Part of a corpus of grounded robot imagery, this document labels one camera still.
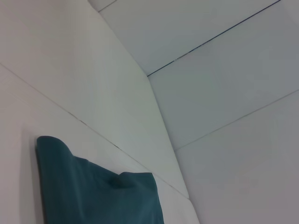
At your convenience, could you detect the teal FREE print t-shirt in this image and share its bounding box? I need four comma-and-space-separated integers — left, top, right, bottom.
35, 135, 165, 224

